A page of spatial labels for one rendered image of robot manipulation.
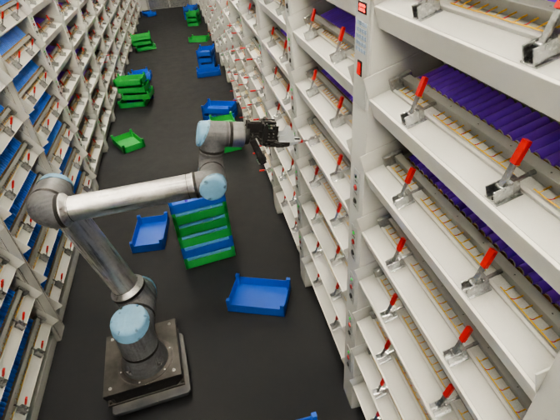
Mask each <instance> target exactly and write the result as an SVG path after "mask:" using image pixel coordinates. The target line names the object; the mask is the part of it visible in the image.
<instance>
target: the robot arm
mask: <svg viewBox="0 0 560 420"><path fill-rule="evenodd" d="M270 120H272V121H270ZM278 129H279V126H277V122H276V121H275V119H271V118H261V122H250V120H249V119H246V124H244V122H227V121H210V120H207V121H199V122H198V124H197V132H196V145H197V146H198V147H199V164H198V172H191V173H189V174H184V175H180V176H176V177H167V178H163V179H158V180H153V181H149V182H140V183H136V184H131V185H127V186H122V187H114V188H109V189H104V190H100V191H96V192H87V193H83V194H78V195H75V194H74V192H73V191H74V186H73V182H72V181H71V180H70V179H69V178H68V177H66V176H64V175H62V174H58V173H49V174H46V175H44V176H42V177H41V178H40V179H39V180H38V181H37V183H36V185H35V188H34V189H33V190H32V193H31V194H30V196H29V197H28V199H27V202H26V209H27V214H28V216H29V217H30V218H31V219H32V220H33V221H34V222H35V223H37V224H39V225H41V226H44V227H45V228H56V229H59V228H60V229H61V230H62V232H63V233H64V234H65V235H66V236H67V238H68V239H69V240H70V241H71V243H72V244H73V245H74V246H75V248H76V249H77V250H78V251H79V252H80V253H81V254H82V255H83V257H84V258H85V259H86V260H87V262H88V263H89V264H90V265H91V267H92V268H93V269H94V270H95V272H96V273H97V274H98V275H99V277H100V278H101V279H102V280H103V281H104V282H105V283H106V284H107V286H108V287H109V288H110V289H111V290H112V292H111V298H112V300H113V301H114V302H115V303H116V304H117V305H118V308H119V309H118V310H117V311H116V312H115V313H114V314H113V316H112V318H111V321H110V329H111V333H112V336H113V338H114V339H115V341H116V343H117V346H118V348H119V350H120V352H121V354H122V368H123V371H124V372H125V374H126V375H127V376H128V377H129V378H131V379H134V380H143V379H147V378H150V377H152V376H154V375H155V374H157V373H158V372H160V371H161V370H162V369H163V367H164V366H165V364H166V362H167V360H168V350H167V348H166V346H165V345H164V343H163V342H161V341H160V340H158V338H157V335H156V333H155V331H154V319H155V309H156V299H157V288H156V285H155V283H154V282H153V280H151V279H150V278H149V277H145V276H141V275H139V274H134V273H133V271H132V270H131V269H130V267H129V266H128V265H127V264H126V263H125V262H124V260H123V259H122V257H121V256H120V255H119V253H118V252H117V250H116V249H115V248H114V246H113V245H112V244H111V243H110V242H109V240H108V239H107V237H106V236H105V235H104V234H103V232H102V231H101V229H100V228H99V227H98V225H97V224H96V223H95V222H94V221H93V218H96V217H101V216H106V215H110V214H114V213H123V212H127V211H132V210H136V209H140V208H149V207H153V206H157V205H162V204H166V203H175V202H179V201H183V200H188V199H192V198H205V199H207V200H210V201H213V200H218V199H219V198H221V197H222V196H223V195H224V194H225V192H226V190H227V179H226V177H225V170H224V165H223V161H224V148H225V147H236V148H242V147H243V146H244V144H245V145H248V144H249V142H250V143H251V145H252V148H253V150H254V152H255V153H256V155H257V156H256V158H257V160H258V162H259V163H260V164H261V165H263V164H265V163H267V159H266V155H264V153H263V152H262V150H261V148H260V147H259V145H258V142H259V144H260V145H262V146H264V147H270V148H285V147H289V146H292V145H295V144H297V143H300V142H301V140H300V137H294V132H293V130H292V129H291V127H290V126H289V125H287V126H286V127H285V128H284V129H283V130H282V131H278ZM256 139H257V140H258V142H257V140H256ZM276 140H277V141H276Z"/></svg>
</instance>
